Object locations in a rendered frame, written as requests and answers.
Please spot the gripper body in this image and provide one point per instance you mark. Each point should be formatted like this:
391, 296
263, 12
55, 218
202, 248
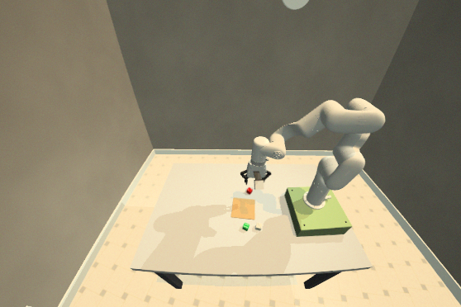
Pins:
251, 168

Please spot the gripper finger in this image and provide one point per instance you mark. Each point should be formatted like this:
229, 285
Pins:
244, 176
267, 175

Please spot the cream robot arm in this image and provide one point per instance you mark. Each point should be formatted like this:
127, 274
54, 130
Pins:
347, 163

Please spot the tan flat mat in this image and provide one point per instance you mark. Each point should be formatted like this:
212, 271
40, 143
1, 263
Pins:
243, 208

